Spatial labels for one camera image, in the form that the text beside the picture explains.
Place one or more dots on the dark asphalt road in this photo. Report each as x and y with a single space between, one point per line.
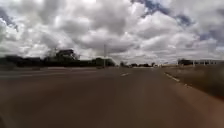
106 100

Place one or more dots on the row of dark trees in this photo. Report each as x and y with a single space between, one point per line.
60 60

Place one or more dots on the low long building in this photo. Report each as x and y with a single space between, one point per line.
200 62

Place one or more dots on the dry grass verge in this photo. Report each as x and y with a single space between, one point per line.
203 78

